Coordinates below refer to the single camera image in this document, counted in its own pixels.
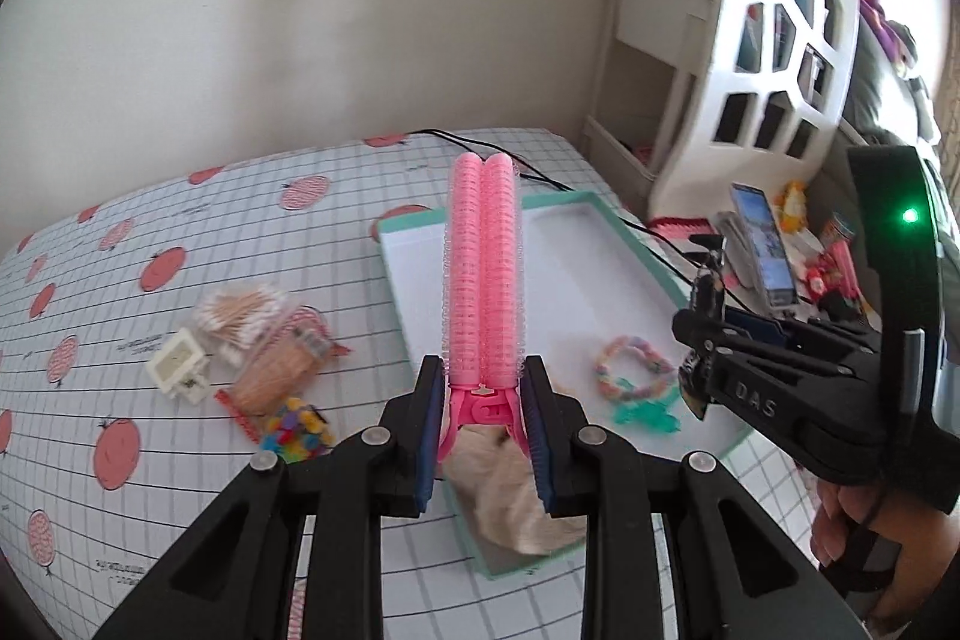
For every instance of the person's right hand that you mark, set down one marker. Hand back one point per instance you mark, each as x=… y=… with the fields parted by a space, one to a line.
x=922 y=557

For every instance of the pink hair roller clip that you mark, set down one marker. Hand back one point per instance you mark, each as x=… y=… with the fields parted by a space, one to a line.
x=480 y=280

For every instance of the green plastic hair clip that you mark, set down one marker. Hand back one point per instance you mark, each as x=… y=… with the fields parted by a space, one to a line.
x=645 y=415

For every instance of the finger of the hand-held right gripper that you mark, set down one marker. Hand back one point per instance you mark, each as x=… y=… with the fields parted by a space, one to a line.
x=754 y=325
x=697 y=332

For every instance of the cream lace cloth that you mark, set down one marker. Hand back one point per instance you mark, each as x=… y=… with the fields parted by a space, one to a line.
x=502 y=497

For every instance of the small white square box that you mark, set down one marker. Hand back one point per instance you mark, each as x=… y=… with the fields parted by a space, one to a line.
x=180 y=362

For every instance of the colourful toy car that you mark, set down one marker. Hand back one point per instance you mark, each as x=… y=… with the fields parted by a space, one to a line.
x=296 y=430

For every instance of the purple plush toy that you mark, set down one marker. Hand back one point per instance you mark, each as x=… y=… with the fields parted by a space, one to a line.
x=877 y=3

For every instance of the grey phone stand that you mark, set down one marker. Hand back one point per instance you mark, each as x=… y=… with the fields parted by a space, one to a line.
x=739 y=250

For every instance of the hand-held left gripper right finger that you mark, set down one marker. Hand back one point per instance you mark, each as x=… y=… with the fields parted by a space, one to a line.
x=536 y=437

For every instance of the teal shallow cardboard tray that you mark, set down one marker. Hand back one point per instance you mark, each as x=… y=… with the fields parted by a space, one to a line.
x=570 y=280

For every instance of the yellow toy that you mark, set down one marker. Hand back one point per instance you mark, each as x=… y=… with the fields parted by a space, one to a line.
x=791 y=205

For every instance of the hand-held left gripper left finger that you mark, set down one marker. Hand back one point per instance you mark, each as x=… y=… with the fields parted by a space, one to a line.
x=427 y=430

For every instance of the grid fruit print tablecloth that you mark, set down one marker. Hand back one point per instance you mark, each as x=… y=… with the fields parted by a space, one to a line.
x=187 y=235

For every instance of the bag of cotton swabs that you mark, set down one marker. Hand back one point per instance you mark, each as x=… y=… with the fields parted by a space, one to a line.
x=240 y=314

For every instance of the pink white crochet blanket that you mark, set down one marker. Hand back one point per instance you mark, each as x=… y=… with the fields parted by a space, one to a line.
x=675 y=227

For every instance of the cream storage shelf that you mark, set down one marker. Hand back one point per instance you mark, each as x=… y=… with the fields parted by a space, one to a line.
x=652 y=10

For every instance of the orange snack packet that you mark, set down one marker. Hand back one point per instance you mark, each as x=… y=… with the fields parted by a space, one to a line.
x=281 y=370

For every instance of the smartphone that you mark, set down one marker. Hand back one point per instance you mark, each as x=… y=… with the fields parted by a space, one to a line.
x=765 y=242

